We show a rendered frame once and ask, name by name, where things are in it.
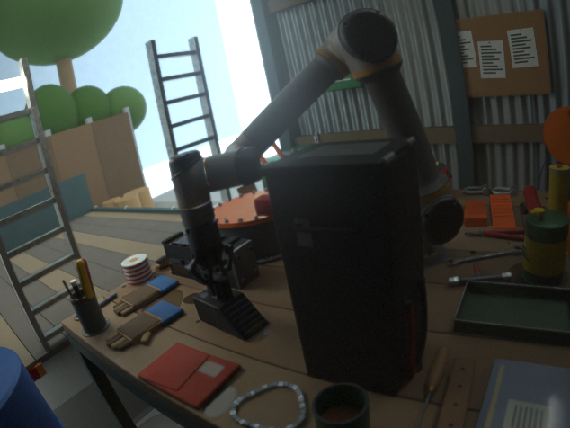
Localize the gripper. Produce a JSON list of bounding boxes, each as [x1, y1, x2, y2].
[[188, 231, 236, 287]]

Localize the black track unit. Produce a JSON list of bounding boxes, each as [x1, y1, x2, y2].
[[161, 230, 260, 290]]

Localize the black wedge chock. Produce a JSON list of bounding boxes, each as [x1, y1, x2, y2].
[[192, 282, 270, 343]]

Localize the orange round turret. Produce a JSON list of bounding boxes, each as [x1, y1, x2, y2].
[[213, 190, 278, 261]]

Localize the tan glove with blue cuff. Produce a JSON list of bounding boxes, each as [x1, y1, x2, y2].
[[105, 300, 185, 352], [111, 274, 181, 317]]

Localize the red white striped roll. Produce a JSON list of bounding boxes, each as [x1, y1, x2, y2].
[[120, 253, 156, 287]]

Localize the red folder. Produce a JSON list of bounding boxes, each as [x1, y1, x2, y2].
[[137, 342, 242, 411]]

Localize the tan cardboard box pile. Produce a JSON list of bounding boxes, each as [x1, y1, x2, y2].
[[102, 185, 156, 210]]

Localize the yellow marker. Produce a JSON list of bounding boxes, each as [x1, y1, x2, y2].
[[75, 258, 96, 301]]

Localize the dark grey pen cup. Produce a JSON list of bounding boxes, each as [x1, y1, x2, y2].
[[68, 291, 111, 338]]

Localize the tall dark machine cabinet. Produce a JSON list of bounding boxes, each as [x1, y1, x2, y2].
[[262, 137, 430, 397]]

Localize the brown board fence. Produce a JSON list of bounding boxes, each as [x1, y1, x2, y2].
[[0, 112, 148, 210]]

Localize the grey metal ladder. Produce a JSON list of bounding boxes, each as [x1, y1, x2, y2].
[[145, 36, 233, 201], [0, 58, 86, 357]]

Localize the green mug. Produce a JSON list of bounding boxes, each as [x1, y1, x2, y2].
[[311, 381, 371, 428]]

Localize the green bush row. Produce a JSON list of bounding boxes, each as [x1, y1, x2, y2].
[[0, 84, 147, 148]]

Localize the blue drum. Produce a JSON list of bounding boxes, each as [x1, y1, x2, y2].
[[0, 346, 65, 428]]

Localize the grey socket bar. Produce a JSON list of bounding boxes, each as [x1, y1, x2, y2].
[[448, 272, 513, 287]]

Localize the small orange block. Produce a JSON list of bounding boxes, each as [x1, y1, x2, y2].
[[463, 200, 491, 228]]

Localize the grey open wrench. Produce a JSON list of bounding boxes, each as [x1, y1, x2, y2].
[[446, 247, 526, 267]]

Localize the green round tree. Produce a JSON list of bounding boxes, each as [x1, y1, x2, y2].
[[0, 0, 124, 94]]

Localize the large orange ribbed block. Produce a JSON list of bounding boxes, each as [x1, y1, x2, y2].
[[489, 192, 521, 231]]

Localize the green shallow tray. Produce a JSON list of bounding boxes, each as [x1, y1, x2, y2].
[[453, 279, 570, 347]]

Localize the green and yellow drum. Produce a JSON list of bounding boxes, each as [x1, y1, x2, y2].
[[521, 207, 570, 287]]

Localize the blue clipboard with paper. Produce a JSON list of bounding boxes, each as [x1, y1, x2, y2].
[[475, 357, 570, 428]]

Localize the yellow cylinder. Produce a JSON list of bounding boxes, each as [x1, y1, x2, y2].
[[548, 163, 570, 216]]

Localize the brown cork notice board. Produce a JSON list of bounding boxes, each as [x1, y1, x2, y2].
[[455, 9, 552, 98]]

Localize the orange round sign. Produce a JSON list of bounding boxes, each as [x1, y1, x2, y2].
[[542, 106, 570, 166]]

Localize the grey chain loop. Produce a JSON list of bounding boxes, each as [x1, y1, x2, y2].
[[229, 380, 308, 428]]

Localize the green wall sign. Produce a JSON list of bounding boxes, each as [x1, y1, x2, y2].
[[325, 75, 367, 94]]

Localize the wooden handled chisel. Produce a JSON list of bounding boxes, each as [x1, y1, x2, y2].
[[414, 346, 450, 428]]

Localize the red handled pliers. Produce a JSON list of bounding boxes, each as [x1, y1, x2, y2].
[[464, 227, 526, 243]]

